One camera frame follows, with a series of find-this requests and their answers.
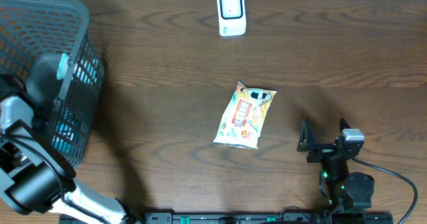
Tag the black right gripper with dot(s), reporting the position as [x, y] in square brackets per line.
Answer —
[321, 150]

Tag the blue mouthwash bottle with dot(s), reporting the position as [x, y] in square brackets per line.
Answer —
[76, 116]

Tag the mint green wipes pack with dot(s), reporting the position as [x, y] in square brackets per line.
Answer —
[63, 66]

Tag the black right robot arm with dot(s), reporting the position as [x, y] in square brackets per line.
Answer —
[346, 190]

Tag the white barcode scanner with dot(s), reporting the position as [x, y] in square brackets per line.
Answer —
[231, 17]

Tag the grey plastic shopping basket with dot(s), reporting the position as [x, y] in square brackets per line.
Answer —
[46, 43]

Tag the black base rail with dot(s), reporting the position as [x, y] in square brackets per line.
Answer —
[289, 217]

